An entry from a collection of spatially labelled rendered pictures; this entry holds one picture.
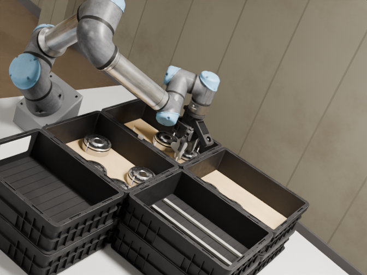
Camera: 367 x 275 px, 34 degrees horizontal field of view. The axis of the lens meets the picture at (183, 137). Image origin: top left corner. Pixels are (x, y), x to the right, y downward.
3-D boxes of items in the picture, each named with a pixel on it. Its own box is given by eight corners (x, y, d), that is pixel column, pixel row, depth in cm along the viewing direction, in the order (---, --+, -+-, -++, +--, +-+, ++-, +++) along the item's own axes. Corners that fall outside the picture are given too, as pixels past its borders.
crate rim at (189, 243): (124, 199, 187) (126, 193, 185) (178, 172, 210) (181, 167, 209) (226, 278, 171) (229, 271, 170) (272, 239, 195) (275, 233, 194)
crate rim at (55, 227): (-38, 156, 178) (-37, 149, 177) (37, 132, 202) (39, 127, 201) (54, 234, 163) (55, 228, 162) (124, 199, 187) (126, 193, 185)
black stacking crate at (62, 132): (32, 156, 206) (39, 128, 201) (90, 136, 230) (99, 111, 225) (116, 222, 191) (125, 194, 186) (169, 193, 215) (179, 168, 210)
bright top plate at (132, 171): (122, 172, 208) (123, 171, 208) (140, 164, 216) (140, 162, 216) (144, 188, 204) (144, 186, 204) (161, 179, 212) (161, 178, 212)
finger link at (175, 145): (167, 153, 233) (178, 133, 230) (178, 162, 230) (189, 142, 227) (163, 154, 230) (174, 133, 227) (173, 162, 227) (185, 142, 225)
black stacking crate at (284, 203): (170, 193, 215) (181, 168, 210) (213, 171, 239) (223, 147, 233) (260, 259, 200) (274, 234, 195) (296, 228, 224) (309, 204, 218)
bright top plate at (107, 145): (77, 138, 216) (78, 137, 216) (96, 132, 224) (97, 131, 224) (98, 154, 213) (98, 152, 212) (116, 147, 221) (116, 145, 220)
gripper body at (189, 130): (183, 129, 234) (194, 102, 228) (199, 141, 230) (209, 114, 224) (170, 132, 228) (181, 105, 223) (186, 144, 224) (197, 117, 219)
